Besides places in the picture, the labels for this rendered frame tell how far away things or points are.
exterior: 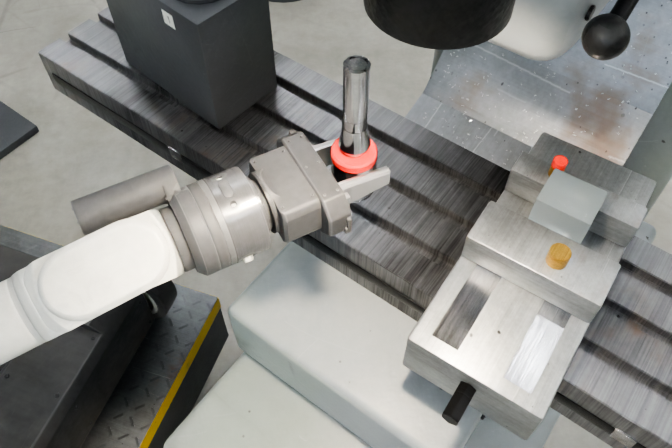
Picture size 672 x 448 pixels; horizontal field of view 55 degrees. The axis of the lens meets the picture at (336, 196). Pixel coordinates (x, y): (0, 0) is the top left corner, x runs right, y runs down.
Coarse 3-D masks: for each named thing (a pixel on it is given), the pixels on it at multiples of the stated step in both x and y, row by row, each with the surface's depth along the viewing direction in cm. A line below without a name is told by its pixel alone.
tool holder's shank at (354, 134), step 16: (352, 64) 56; (368, 64) 56; (352, 80) 56; (368, 80) 57; (352, 96) 58; (368, 96) 59; (352, 112) 59; (352, 128) 61; (352, 144) 63; (368, 144) 64
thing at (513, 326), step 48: (528, 192) 76; (624, 192) 78; (624, 240) 72; (480, 288) 70; (432, 336) 67; (480, 336) 67; (528, 336) 67; (576, 336) 67; (480, 384) 64; (528, 384) 63; (528, 432) 65
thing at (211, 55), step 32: (128, 0) 88; (160, 0) 82; (192, 0) 80; (224, 0) 81; (256, 0) 84; (128, 32) 94; (160, 32) 87; (192, 32) 80; (224, 32) 83; (256, 32) 88; (160, 64) 93; (192, 64) 86; (224, 64) 86; (256, 64) 92; (192, 96) 92; (224, 96) 90; (256, 96) 96
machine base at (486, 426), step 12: (648, 228) 176; (648, 240) 174; (480, 420) 144; (492, 420) 144; (552, 420) 145; (480, 432) 143; (492, 432) 143; (504, 432) 143; (540, 432) 143; (468, 444) 141; (480, 444) 141; (492, 444) 141; (504, 444) 141; (516, 444) 141; (528, 444) 141; (540, 444) 142
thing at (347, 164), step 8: (336, 144) 66; (336, 152) 65; (368, 152) 65; (376, 152) 65; (336, 160) 64; (344, 160) 64; (352, 160) 64; (360, 160) 64; (368, 160) 64; (344, 168) 64; (352, 168) 64; (360, 168) 64; (368, 168) 65
